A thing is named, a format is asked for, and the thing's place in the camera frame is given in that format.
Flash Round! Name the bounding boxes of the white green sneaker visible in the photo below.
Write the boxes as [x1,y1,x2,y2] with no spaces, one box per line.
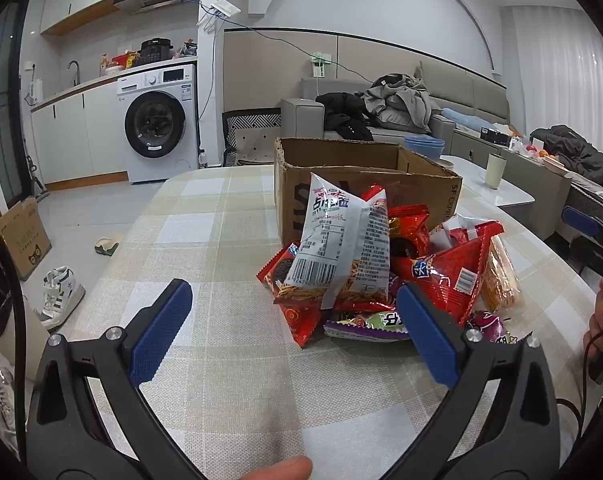
[38,266,86,331]

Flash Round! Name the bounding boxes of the person's right hand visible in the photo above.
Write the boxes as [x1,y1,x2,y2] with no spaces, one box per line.
[583,279,603,362]

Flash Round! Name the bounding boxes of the white cup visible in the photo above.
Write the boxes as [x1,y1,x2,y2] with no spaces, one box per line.
[485,153,507,190]

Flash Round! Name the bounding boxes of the white noodle snack bag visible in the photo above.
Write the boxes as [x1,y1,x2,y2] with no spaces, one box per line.
[292,172,393,312]

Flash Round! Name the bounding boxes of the blue bowls stack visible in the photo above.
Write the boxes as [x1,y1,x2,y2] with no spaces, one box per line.
[404,135,446,161]

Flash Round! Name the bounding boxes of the grey sofa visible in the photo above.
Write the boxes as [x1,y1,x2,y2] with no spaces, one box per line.
[281,67,512,161]

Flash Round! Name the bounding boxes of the white coffee table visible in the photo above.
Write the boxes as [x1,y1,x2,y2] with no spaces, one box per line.
[439,155,537,211]

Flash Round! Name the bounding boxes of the dark glass door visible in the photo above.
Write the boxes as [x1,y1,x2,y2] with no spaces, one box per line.
[0,0,32,206]

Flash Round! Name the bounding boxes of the yellow red food packages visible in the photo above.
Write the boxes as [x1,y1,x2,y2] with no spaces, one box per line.
[100,50,142,77]

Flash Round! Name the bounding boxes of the grey clothes pile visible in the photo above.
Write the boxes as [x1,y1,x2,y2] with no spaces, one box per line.
[364,74,442,128]

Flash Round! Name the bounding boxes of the black pressure cooker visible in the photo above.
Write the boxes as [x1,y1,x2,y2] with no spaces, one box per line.
[140,37,174,63]

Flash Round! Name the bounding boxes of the dark coat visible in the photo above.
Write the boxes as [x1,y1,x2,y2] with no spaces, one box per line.
[529,125,603,201]

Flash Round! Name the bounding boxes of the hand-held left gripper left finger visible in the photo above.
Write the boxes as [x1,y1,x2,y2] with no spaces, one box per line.
[26,278,204,480]

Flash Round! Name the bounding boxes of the plaid tablecloth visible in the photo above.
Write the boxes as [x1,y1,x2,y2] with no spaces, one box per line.
[56,162,603,480]

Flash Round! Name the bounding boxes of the clear cracker packet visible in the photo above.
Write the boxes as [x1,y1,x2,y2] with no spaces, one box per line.
[481,235,523,314]

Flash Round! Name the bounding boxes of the white washing machine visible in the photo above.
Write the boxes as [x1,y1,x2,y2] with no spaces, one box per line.
[116,63,200,184]

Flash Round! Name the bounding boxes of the red white snack packet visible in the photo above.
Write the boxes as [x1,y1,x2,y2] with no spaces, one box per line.
[360,185,391,218]

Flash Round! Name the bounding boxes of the large red snack bag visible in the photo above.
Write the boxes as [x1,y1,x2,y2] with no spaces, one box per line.
[394,220,505,328]

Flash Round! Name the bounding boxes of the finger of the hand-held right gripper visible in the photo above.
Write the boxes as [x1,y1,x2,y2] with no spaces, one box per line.
[569,236,603,277]
[561,206,603,249]

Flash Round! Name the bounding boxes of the red glossy snack packet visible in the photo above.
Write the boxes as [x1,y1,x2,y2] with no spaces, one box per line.
[387,204,432,260]

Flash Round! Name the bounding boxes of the printed cardboard box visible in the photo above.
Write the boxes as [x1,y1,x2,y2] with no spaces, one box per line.
[0,196,53,281]

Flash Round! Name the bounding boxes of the black cable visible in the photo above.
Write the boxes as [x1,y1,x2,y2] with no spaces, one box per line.
[0,220,28,461]

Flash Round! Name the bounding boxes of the red swirl snack packet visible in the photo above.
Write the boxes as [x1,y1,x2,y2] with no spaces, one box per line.
[276,301,335,349]

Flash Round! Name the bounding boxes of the red cookie packet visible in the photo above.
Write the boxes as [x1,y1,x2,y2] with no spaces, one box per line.
[257,242,302,293]

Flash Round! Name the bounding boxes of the brown cardboard box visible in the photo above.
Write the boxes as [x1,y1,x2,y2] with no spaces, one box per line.
[274,137,463,248]

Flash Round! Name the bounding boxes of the grey side cabinet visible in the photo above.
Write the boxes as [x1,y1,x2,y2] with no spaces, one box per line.
[454,130,572,241]

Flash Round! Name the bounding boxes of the light blue pillow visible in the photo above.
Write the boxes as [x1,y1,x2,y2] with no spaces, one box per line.
[440,107,502,133]

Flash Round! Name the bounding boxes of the white curtain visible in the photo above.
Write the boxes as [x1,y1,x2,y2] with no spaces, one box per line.
[511,5,603,136]

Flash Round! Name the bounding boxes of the small black box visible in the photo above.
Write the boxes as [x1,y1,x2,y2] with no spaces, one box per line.
[481,127,512,147]

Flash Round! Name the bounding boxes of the purple gummy candy bag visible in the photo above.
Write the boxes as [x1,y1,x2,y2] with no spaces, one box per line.
[323,310,413,344]

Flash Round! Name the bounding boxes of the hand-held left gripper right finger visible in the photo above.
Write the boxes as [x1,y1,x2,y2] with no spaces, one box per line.
[396,282,562,480]

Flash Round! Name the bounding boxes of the white lower kitchen cabinets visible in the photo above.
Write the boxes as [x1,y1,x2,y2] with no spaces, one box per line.
[30,77,129,186]

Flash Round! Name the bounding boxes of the person's left hand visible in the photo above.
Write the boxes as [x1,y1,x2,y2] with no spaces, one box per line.
[241,456,313,480]

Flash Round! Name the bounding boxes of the wall socket with charger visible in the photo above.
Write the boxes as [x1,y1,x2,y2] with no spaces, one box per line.
[309,51,332,79]

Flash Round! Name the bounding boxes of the black jacket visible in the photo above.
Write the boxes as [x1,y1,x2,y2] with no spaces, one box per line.
[315,91,375,142]

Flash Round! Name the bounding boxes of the patterned folded rug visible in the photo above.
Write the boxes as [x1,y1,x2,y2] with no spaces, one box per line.
[221,108,283,168]

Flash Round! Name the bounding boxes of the white wall router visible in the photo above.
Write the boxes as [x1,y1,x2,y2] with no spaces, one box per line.
[197,0,241,31]

